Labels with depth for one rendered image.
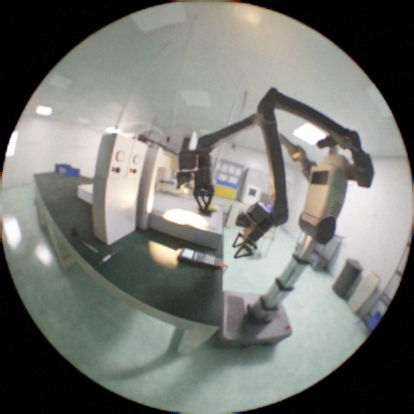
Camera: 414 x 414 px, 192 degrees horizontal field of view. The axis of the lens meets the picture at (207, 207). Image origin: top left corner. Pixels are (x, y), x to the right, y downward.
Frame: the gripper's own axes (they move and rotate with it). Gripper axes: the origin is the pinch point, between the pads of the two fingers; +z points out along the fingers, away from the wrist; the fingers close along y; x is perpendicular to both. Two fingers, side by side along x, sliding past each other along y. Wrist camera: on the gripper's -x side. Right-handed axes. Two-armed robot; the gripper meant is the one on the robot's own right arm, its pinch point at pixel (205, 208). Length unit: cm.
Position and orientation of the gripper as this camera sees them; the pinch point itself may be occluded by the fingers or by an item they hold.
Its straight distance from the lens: 47.1
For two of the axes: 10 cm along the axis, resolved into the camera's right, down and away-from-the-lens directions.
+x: 9.9, 0.1, -1.2
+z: 0.1, 9.8, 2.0
